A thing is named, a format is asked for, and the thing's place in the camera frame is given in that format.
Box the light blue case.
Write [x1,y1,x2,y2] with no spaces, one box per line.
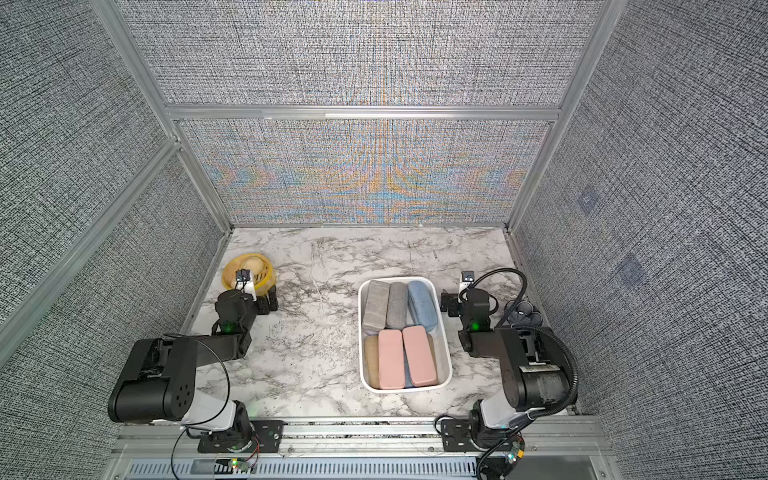
[407,281,439,332]

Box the pink glasses case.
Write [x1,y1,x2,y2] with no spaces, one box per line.
[402,325,437,388]
[378,329,406,390]

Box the grey-beige rectangular glasses case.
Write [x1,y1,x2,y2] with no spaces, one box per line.
[362,280,390,334]

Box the tan glasses case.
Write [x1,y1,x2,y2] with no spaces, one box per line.
[426,333,439,382]
[363,335,380,389]

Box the grey fabric glasses case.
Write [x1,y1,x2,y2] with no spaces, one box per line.
[386,282,408,330]

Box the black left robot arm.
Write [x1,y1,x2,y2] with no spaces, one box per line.
[107,286,279,440]

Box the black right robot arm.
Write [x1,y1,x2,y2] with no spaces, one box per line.
[434,289,579,452]

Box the white plastic storage tray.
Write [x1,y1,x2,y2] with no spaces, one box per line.
[358,276,453,394]

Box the yellow bamboo steamer basket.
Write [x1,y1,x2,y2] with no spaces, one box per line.
[221,253,277,297]

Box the dark blue flower bowl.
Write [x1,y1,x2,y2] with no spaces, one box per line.
[500,300,544,327]

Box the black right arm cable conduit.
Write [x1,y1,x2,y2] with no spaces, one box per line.
[464,267,580,421]

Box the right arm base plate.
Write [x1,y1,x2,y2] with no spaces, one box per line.
[433,416,511,452]

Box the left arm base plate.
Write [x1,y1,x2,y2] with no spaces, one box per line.
[197,420,286,454]

